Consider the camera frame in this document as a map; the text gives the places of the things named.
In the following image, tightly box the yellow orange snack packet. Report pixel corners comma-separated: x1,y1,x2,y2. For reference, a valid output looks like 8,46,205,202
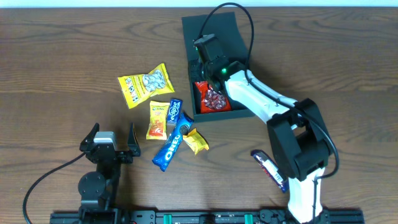
146,101,170,140

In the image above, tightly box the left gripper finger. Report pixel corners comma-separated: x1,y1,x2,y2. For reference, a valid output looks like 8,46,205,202
81,123,100,144
127,123,139,150

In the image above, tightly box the blue Oreo cookie pack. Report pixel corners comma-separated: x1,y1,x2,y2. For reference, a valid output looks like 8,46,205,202
152,112,194,172

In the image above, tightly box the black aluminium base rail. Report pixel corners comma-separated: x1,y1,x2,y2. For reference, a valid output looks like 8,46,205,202
49,208,365,224

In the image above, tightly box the dark green open box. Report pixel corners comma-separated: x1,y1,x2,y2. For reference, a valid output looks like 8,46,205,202
182,12,254,123

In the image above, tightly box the blue Eclipse mint box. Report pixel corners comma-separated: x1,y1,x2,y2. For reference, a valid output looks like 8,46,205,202
166,99,183,124

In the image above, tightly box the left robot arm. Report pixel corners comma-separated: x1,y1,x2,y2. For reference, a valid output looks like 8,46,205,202
78,123,141,224

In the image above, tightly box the yellow Hacks candy bag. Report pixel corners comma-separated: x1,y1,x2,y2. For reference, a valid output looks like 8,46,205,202
118,63,175,109

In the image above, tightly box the red Hacks candy bag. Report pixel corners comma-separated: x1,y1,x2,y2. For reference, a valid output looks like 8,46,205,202
195,81,232,113

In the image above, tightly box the small yellow cracker packet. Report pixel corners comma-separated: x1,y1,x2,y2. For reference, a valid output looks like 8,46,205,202
183,128,210,155

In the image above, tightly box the dark blue chocolate bar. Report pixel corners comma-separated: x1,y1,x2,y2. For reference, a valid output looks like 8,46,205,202
251,149,289,193

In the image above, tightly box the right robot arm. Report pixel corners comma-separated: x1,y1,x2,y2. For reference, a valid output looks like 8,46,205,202
193,34,336,223

